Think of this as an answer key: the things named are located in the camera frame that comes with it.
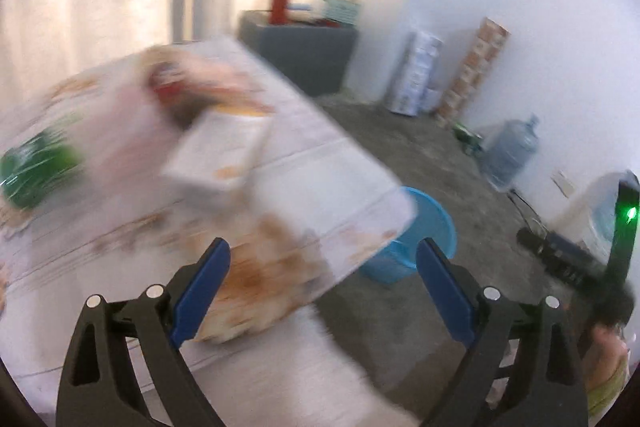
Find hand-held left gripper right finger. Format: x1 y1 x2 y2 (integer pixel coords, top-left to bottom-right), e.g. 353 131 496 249
416 237 590 427

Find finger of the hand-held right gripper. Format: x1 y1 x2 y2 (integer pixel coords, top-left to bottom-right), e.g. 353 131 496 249
516 227 608 290

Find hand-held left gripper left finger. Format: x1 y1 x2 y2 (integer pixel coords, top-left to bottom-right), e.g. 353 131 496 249
56 237 232 427

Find blue mesh waste basket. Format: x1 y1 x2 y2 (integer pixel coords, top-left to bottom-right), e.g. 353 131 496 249
357 186 457 285

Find white paper box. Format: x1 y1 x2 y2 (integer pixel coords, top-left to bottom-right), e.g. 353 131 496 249
161 109 273 192

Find green plastic bottle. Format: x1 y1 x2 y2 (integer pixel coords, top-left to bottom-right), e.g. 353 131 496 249
0 117 86 210

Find red snack packet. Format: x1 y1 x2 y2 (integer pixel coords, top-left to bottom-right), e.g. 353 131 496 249
145 57 201 108

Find person's right hand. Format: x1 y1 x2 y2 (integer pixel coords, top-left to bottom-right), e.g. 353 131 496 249
590 324 630 375

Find white appliance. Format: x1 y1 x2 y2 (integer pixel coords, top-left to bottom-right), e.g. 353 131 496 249
550 171 626 258

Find large clear water jug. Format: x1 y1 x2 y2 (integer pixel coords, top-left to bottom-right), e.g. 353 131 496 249
481 114 541 192

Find green glass bottles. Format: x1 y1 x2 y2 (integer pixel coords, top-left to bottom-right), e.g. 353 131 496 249
452 121 485 155

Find low table with floral cover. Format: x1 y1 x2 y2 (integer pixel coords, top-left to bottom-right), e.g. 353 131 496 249
0 36 418 348

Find orange patterned tall box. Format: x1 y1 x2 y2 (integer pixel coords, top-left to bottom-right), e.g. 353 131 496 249
434 17 511 128

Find white and blue carton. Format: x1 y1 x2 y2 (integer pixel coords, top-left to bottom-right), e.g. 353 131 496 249
385 29 445 116

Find grey cabinet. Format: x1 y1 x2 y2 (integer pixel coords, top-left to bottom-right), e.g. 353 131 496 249
237 9 360 98

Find red thermos bottle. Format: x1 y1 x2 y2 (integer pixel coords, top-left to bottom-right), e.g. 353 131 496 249
270 0 292 26

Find teal utensil holder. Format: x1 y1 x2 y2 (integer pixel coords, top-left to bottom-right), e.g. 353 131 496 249
320 0 362 28

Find black cable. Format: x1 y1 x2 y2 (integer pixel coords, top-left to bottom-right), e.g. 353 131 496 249
507 189 546 233

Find wall outlet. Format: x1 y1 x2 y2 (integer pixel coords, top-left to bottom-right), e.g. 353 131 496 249
551 171 576 198

